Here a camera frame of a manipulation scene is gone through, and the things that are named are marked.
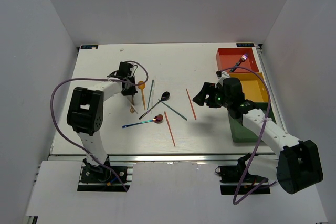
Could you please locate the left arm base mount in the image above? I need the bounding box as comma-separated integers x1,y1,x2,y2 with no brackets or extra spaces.
77,163,132,193

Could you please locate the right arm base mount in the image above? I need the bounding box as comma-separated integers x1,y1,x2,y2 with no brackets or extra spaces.
215,153,264,195

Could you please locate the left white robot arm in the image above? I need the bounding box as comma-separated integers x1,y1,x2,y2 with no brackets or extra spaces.
67,61,137,182

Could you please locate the orange spoon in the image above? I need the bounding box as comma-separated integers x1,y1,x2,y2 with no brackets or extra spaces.
138,81,146,110

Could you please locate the dark teal chopstick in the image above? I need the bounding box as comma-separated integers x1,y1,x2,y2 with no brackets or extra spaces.
161,101,188,121

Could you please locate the blue table label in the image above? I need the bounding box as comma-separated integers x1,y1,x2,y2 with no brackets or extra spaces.
80,45,99,50
236,42,255,47

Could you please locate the yellow container box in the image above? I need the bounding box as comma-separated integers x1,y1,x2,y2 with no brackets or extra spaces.
234,72,269,102

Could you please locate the left blue table label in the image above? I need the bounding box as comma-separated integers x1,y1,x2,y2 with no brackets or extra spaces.
80,45,99,50

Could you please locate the green container box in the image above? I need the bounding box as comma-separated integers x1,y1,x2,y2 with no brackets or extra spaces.
227,108,276,143

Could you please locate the iridescent rainbow spoon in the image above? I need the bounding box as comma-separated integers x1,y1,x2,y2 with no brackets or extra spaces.
122,114,163,129

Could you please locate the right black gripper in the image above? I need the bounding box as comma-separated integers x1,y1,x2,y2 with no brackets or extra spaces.
192,82,231,109

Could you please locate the red container box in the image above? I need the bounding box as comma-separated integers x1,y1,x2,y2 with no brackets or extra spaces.
216,47,259,72

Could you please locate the orange chopstick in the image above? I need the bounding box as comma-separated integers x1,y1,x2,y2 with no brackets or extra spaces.
186,88,197,120
164,111,176,147

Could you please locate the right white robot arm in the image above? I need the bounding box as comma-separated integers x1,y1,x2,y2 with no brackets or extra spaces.
193,77,323,194

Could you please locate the black spoon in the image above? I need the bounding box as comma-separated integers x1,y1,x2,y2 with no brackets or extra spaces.
139,91,170,120

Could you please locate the gold fork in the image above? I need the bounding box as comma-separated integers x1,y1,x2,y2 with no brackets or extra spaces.
127,95,138,114

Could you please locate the purple fork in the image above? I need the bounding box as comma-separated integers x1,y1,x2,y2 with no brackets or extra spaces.
239,54,248,62

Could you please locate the right blue table label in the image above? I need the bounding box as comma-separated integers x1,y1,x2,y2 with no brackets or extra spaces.
236,42,255,47

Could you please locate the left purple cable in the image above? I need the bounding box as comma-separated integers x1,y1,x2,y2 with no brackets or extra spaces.
50,60,149,192

